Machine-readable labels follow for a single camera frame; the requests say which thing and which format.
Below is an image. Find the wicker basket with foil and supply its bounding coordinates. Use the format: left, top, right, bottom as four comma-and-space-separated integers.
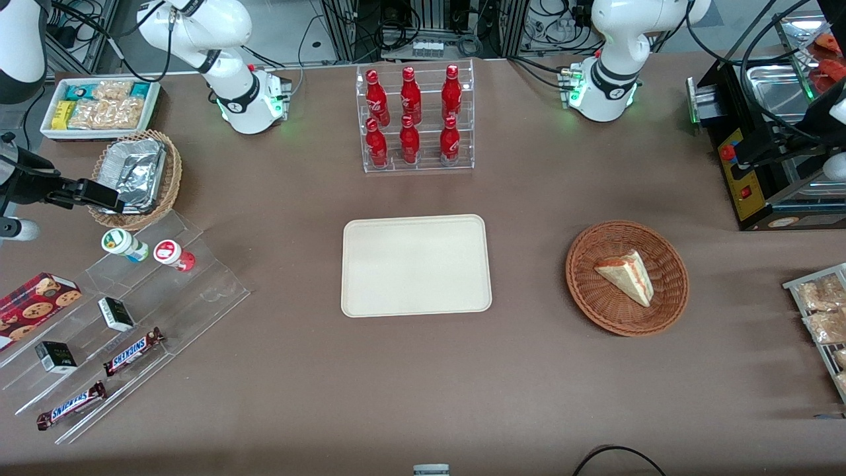
87, 130, 183, 231

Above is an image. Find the steel pan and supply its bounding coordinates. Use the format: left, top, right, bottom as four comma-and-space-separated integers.
745, 62, 816, 128

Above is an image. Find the grey robot connector block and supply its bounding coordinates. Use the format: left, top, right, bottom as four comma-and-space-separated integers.
557, 64, 586, 108
264, 71, 294, 122

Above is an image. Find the black floor cable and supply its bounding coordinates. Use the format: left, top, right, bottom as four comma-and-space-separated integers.
571, 445, 669, 476

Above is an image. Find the round brown wicker basket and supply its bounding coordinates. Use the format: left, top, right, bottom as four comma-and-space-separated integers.
565, 219, 690, 338

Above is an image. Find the grey wire rack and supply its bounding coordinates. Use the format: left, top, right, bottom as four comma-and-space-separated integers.
783, 262, 846, 405

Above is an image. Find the white snack bin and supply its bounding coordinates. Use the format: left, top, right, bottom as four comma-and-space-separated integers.
40, 77, 163, 142

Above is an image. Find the aluminium frame rack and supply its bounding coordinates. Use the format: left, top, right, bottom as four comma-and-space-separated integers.
45, 0, 121, 75

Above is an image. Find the aluminium foil tray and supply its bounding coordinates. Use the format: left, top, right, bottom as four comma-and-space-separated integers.
93, 138, 167, 216

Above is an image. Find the small black box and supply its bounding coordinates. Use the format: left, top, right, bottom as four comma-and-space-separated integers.
98, 297, 136, 333
34, 340, 79, 375

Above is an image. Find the wrapped sandwich wedge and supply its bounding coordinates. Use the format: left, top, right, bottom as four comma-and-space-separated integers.
594, 249, 655, 309

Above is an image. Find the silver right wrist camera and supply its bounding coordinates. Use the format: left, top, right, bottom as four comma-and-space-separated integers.
0, 218, 41, 243

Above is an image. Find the clear acrylic tiered shelf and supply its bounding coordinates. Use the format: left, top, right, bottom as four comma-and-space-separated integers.
0, 210, 252, 446

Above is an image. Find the steel wire shelf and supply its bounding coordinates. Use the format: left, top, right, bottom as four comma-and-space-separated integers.
778, 11, 846, 101

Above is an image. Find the black yellow food warmer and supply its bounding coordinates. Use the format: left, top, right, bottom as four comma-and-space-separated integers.
686, 58, 846, 232

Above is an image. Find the clear acrylic bottle rack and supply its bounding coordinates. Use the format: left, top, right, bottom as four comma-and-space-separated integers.
356, 59, 476, 175

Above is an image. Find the snickers bar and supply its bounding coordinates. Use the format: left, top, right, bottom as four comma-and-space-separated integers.
36, 381, 108, 432
102, 327, 166, 378

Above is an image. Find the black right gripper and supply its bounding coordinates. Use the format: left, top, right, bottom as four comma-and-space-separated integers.
0, 136, 127, 214

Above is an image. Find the red-capped yogurt bottle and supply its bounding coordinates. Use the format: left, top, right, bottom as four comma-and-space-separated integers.
153, 239, 197, 273

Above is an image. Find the beige plastic tray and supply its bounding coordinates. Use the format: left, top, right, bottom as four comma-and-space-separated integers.
340, 214, 493, 319

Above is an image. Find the green gum bottle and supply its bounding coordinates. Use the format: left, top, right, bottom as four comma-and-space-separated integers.
101, 228, 150, 264

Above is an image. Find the small cracker bag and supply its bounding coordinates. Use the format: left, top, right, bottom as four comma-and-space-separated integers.
91, 80, 134, 102

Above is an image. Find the red plaid cookie box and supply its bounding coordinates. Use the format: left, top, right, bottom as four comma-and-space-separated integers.
0, 272, 83, 352

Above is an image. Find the large cracker bag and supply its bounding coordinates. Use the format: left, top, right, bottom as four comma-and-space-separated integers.
68, 97, 145, 131

